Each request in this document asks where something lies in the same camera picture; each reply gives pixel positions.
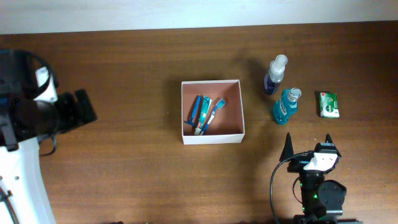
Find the blue disposable razor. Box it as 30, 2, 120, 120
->
184, 95, 201, 127

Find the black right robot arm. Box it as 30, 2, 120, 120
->
279, 134, 360, 223

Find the green Dettol soap bar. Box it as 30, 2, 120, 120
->
320, 92, 340, 118

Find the white box, pink interior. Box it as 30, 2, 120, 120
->
181, 80, 245, 145

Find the clear pump bottle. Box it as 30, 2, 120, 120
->
264, 55, 288, 95

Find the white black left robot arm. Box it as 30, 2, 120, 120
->
1, 49, 97, 223

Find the blue toothbrush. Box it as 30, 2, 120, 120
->
200, 98, 226, 135

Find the blue Listerine mouthwash bottle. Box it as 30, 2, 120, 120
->
273, 88, 302, 124

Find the Colgate toothpaste tube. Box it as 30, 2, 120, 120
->
194, 96, 212, 136

